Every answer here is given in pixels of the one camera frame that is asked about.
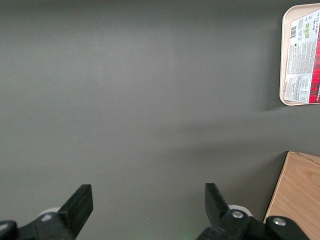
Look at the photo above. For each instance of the beige plastic tray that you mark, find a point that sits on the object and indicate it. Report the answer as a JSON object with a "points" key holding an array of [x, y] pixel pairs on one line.
{"points": [[285, 65]]}

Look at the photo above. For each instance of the red tartan shortbread box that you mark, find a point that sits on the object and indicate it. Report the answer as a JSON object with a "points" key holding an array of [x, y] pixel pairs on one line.
{"points": [[303, 62]]}

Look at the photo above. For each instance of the wooden two-drawer cabinet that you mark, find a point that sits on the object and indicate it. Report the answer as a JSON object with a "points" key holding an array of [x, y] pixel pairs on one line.
{"points": [[297, 190]]}

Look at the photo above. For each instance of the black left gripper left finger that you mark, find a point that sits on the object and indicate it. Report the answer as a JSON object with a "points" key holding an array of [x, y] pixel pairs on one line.
{"points": [[75, 207]]}

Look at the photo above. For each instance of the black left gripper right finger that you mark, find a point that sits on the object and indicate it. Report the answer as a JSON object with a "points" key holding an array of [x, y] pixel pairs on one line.
{"points": [[216, 205]]}

